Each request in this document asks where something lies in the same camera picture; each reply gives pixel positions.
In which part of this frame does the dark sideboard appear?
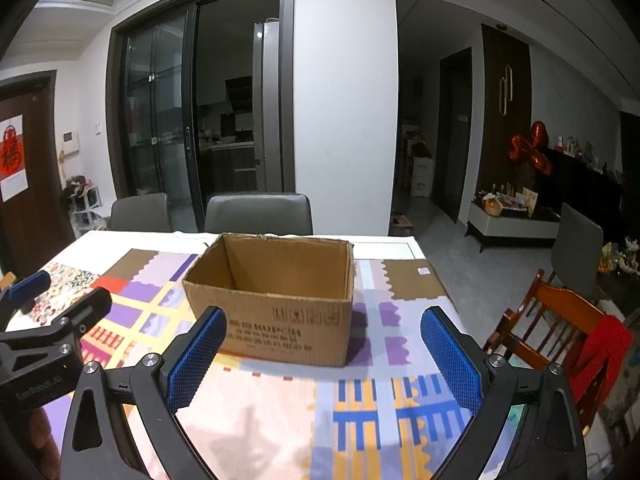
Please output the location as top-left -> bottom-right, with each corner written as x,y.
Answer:
542,147 -> 626,226

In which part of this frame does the white shoe rack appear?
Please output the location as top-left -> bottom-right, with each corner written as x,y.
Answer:
62,175 -> 108,238

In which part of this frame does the dark sliding glass door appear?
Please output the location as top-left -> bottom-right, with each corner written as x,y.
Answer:
106,5 -> 206,233

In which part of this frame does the red cloth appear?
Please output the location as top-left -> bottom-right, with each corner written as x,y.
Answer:
570,315 -> 633,406

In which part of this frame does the red foil balloon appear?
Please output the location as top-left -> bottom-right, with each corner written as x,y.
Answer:
509,121 -> 553,176

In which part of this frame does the white hallway box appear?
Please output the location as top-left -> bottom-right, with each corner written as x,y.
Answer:
411,156 -> 433,197

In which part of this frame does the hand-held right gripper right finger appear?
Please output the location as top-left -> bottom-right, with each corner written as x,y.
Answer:
420,305 -> 588,480

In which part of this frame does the grey side chair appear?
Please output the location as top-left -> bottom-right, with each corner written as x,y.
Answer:
547,202 -> 606,301

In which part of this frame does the brown entrance door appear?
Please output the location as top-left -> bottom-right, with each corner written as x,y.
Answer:
0,72 -> 76,273

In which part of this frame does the red white door poster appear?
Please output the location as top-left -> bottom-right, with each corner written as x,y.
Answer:
0,115 -> 26,203

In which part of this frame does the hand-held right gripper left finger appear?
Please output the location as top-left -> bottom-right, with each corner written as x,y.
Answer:
59,305 -> 228,480

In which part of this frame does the white low cabinet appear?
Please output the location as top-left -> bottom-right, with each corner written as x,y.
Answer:
465,200 -> 561,253

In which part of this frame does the brown wooden chair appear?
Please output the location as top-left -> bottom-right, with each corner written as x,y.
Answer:
482,269 -> 633,426

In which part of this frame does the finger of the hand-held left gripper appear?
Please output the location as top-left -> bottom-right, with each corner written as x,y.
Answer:
0,287 -> 113,356
0,270 -> 52,318

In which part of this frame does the colourful patterned tablecloth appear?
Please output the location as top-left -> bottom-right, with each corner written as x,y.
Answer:
20,247 -> 531,480

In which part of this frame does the grey dining chair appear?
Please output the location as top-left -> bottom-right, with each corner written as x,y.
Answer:
107,192 -> 173,233
204,192 -> 314,236

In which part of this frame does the brown cardboard box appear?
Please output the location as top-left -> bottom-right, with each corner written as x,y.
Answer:
181,232 -> 356,368

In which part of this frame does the dark interior door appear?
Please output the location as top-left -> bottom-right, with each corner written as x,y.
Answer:
439,47 -> 473,223

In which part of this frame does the tall dark wardrobe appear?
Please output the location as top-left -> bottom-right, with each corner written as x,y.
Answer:
481,24 -> 532,206

